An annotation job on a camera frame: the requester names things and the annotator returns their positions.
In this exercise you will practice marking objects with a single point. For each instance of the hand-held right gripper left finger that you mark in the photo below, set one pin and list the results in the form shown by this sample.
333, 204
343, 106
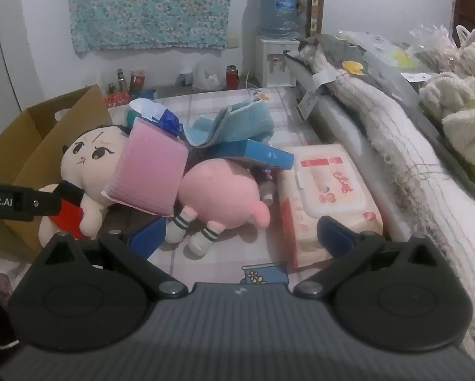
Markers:
144, 236

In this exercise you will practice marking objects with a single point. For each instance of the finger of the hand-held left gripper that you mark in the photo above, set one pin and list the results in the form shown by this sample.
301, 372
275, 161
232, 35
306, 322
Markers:
51, 200

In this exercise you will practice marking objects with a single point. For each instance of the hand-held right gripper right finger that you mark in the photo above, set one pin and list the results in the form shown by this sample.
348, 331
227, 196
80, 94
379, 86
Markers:
334, 236

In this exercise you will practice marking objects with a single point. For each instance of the wet wipes pack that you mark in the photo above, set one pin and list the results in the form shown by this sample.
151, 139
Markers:
332, 182

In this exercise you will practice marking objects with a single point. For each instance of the brown cardboard box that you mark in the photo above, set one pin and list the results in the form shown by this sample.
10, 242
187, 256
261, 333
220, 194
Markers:
15, 147

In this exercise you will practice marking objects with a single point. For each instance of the cream plush doll red outfit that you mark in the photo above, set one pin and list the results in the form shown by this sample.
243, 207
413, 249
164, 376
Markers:
90, 154

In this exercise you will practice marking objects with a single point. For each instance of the pink cloth pack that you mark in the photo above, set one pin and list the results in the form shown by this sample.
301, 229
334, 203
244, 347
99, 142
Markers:
150, 166

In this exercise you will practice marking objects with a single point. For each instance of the pink plush toy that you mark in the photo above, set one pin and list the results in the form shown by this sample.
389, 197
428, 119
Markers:
217, 190

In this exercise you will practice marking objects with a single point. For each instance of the blue and white packet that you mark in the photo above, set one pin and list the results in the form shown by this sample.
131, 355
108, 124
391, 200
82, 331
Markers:
158, 113

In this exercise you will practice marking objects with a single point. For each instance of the blue towel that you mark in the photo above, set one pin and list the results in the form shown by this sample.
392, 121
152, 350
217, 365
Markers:
237, 123

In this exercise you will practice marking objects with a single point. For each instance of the red tube white cap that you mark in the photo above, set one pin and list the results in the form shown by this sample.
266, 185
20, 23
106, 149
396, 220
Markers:
267, 195

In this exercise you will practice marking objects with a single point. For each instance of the blue carton box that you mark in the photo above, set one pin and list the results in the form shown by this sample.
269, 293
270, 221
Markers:
265, 154

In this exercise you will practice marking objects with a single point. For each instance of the white woven blanket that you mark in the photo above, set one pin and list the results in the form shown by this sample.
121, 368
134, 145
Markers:
412, 158

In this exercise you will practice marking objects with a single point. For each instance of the grey zippered bedding bag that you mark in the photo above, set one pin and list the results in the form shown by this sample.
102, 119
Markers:
332, 119

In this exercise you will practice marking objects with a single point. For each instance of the dark glass bottle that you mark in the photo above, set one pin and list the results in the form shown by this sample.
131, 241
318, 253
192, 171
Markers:
121, 80

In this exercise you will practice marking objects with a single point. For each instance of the red jar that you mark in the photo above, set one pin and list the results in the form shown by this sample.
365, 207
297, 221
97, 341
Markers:
137, 81

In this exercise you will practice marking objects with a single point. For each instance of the white cup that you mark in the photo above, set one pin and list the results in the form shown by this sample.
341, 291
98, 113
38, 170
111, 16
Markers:
186, 77

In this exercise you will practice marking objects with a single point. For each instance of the white plastic bag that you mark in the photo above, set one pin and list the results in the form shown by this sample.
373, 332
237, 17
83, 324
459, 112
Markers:
206, 77

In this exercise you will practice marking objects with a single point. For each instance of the white water dispenser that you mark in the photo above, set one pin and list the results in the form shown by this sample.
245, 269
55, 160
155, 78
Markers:
273, 61

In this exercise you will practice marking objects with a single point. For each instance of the cream fleece blanket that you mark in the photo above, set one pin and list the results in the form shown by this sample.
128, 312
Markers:
459, 99

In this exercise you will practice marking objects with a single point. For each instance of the clear plastic bag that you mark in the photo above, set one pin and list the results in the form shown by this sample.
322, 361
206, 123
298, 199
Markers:
433, 47

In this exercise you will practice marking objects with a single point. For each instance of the floral cloth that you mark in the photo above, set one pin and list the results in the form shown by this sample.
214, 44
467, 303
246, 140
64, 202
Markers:
150, 8

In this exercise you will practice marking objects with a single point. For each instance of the patterned gift box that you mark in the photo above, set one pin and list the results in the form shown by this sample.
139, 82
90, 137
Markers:
313, 8

